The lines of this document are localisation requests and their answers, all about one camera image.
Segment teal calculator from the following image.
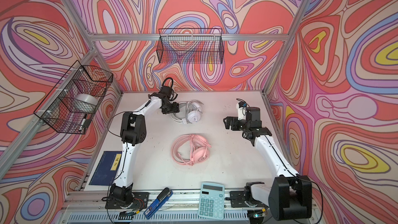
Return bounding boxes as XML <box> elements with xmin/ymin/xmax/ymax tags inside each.
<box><xmin>198</xmin><ymin>182</ymin><xmax>225</xmax><ymax>220</ymax></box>

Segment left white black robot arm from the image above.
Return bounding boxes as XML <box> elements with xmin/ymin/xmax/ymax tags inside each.
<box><xmin>106</xmin><ymin>86</ymin><xmax>179</xmax><ymax>209</ymax></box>

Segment black wire basket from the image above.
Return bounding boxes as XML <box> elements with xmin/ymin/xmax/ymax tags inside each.
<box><xmin>34</xmin><ymin>61</ymin><xmax>114</xmax><ymax>135</ymax></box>
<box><xmin>156</xmin><ymin>28</ymin><xmax>224</xmax><ymax>64</ymax></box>

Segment pink cat-ear headphones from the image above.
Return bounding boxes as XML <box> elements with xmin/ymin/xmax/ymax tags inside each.
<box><xmin>171</xmin><ymin>134</ymin><xmax>212</xmax><ymax>166</ymax></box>

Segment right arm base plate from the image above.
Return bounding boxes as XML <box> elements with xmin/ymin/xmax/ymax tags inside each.
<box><xmin>226</xmin><ymin>181</ymin><xmax>271</xmax><ymax>209</ymax></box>

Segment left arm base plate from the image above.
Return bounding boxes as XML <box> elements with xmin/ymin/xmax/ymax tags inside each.
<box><xmin>102</xmin><ymin>192</ymin><xmax>149</xmax><ymax>210</ymax></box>

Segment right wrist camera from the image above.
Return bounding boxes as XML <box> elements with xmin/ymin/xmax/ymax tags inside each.
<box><xmin>237</xmin><ymin>100</ymin><xmax>248</xmax><ymax>120</ymax></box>

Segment white headphones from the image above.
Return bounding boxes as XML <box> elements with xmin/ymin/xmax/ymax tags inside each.
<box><xmin>171</xmin><ymin>100</ymin><xmax>204</xmax><ymax>124</ymax></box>

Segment grey headphone cable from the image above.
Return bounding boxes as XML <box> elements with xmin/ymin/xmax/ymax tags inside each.
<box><xmin>174</xmin><ymin>100</ymin><xmax>205</xmax><ymax>124</ymax></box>

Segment rear black wire basket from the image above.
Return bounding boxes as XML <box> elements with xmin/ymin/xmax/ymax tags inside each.
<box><xmin>156</xmin><ymin>28</ymin><xmax>224</xmax><ymax>64</ymax></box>

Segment grey tape roll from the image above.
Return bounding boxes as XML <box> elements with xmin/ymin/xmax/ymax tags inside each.
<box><xmin>73</xmin><ymin>93</ymin><xmax>98</xmax><ymax>114</ymax></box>

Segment left black wire basket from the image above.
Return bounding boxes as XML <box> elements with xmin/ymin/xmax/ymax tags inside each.
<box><xmin>34</xmin><ymin>61</ymin><xmax>114</xmax><ymax>135</ymax></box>

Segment blue black stapler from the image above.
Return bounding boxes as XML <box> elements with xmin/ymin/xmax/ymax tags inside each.
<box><xmin>144</xmin><ymin>187</ymin><xmax>173</xmax><ymax>219</ymax></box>

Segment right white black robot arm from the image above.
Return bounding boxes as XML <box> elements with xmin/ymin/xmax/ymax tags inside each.
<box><xmin>223</xmin><ymin>103</ymin><xmax>313</xmax><ymax>221</ymax></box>

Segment black marker in basket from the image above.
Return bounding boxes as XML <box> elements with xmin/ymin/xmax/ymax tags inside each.
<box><xmin>79</xmin><ymin>114</ymin><xmax>87</xmax><ymax>132</ymax></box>

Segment dark blue booklet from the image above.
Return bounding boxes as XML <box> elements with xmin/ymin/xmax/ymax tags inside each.
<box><xmin>89</xmin><ymin>151</ymin><xmax>122</xmax><ymax>186</ymax></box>

